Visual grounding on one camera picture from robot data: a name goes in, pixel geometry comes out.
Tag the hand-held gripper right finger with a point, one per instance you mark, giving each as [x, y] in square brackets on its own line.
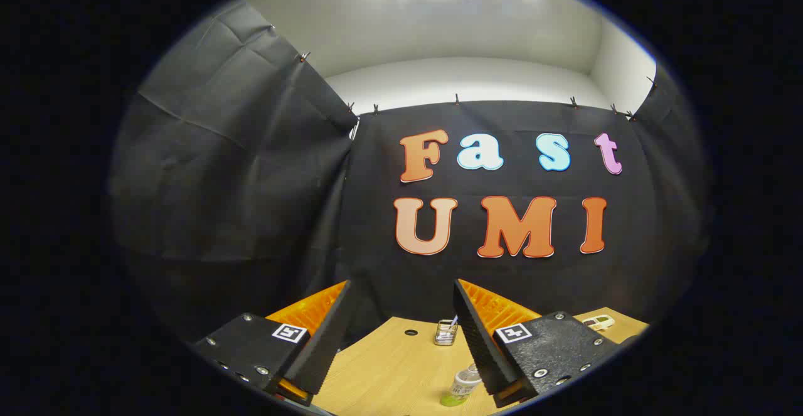
[483, 347]

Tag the clear juice bottle white label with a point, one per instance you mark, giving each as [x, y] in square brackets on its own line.
[463, 386]

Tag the black backdrop cloth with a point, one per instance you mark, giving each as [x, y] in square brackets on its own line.
[376, 265]

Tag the wooden table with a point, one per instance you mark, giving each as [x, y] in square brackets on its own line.
[389, 372]

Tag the small white divided dish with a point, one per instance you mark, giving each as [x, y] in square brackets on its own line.
[599, 322]

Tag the metal mesh pen holder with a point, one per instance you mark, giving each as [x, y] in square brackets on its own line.
[445, 336]

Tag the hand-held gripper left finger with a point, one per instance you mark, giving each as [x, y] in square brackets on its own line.
[320, 347]

